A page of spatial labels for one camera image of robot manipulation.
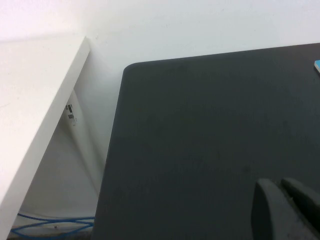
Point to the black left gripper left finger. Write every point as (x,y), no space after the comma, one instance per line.
(267,215)

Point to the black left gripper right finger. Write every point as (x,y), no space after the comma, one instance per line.
(307,205)

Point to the barcode sticker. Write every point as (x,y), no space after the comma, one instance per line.
(71,113)

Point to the colourful wooden puzzle board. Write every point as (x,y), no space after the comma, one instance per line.
(317,66)

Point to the white side table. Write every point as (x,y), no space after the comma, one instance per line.
(30,105)

